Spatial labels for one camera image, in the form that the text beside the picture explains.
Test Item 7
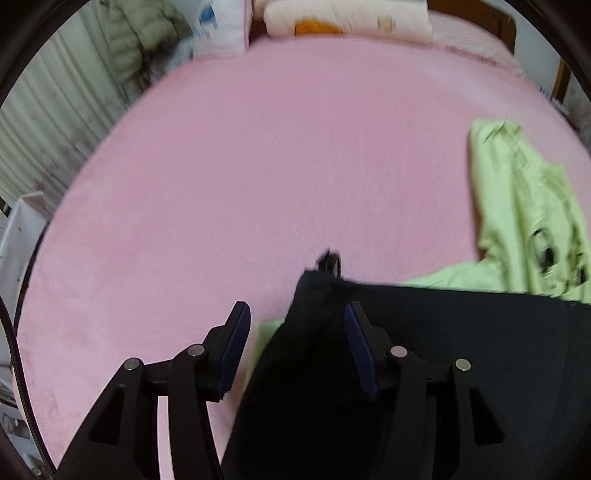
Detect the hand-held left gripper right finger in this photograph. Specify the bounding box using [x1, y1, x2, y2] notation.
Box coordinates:
[344, 301, 543, 480]

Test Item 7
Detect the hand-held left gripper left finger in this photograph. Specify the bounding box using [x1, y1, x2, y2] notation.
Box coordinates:
[55, 301, 252, 480]

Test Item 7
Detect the green and black jacket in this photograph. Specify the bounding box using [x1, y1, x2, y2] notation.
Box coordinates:
[222, 117, 591, 480]

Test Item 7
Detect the pink bed sheet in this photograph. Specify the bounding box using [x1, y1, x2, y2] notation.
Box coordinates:
[14, 14, 591, 467]

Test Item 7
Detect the white plastic cabinet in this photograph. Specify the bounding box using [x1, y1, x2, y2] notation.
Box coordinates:
[0, 191, 49, 296]

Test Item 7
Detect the white pleated curtain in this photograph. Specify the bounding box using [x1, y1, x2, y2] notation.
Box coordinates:
[0, 9, 139, 213]

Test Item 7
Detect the white pillow blue print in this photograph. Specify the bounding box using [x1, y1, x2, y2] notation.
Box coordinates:
[178, 0, 252, 58]

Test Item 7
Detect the beige puffer jacket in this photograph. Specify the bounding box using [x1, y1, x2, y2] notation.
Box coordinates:
[99, 0, 195, 88]

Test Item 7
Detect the pink pillow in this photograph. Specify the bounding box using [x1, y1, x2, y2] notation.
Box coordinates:
[427, 11, 517, 68]

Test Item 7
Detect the cream pillow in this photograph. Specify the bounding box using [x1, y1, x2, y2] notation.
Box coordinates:
[252, 0, 435, 43]

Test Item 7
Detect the wooden headboard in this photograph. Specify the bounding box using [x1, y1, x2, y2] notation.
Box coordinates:
[429, 0, 517, 51]

